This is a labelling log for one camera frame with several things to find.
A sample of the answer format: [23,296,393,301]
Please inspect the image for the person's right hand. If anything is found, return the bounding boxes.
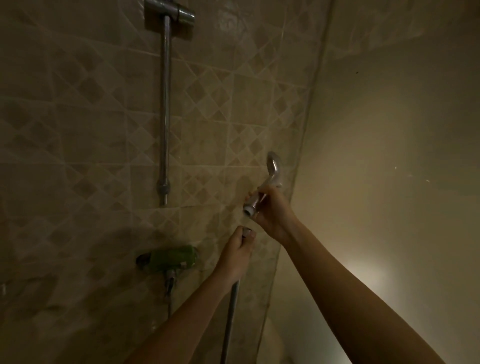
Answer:
[242,185,301,243]

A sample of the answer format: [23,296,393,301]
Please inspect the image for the person's left hand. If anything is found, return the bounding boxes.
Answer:
[215,225,258,284]

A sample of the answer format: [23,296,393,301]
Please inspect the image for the metal flexible shower hose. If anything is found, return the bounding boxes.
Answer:
[165,226,257,364]

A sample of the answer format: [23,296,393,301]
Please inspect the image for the person's right forearm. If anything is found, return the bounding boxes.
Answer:
[279,224,447,364]

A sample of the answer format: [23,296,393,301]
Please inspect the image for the green shower mixer valve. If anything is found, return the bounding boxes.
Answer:
[135,245,199,298]

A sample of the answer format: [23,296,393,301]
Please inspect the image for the chrome shower slide rail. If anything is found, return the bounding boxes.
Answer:
[156,14,174,207]

